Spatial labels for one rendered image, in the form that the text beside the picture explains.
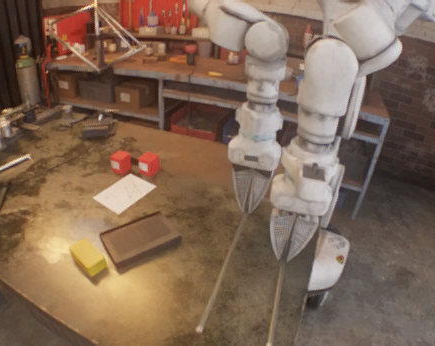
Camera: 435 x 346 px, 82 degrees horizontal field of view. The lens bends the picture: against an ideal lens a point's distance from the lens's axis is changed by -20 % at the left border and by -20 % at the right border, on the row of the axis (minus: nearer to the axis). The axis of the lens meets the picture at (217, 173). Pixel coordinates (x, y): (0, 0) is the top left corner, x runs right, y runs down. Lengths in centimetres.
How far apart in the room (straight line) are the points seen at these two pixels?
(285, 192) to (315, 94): 16
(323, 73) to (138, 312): 49
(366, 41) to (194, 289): 51
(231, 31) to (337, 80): 22
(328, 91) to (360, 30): 9
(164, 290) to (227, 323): 14
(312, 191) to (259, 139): 20
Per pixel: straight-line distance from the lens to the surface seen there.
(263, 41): 50
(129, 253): 64
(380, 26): 41
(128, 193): 83
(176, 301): 59
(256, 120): 54
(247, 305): 59
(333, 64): 39
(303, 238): 56
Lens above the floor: 138
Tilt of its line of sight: 33 degrees down
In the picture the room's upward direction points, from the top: 4 degrees clockwise
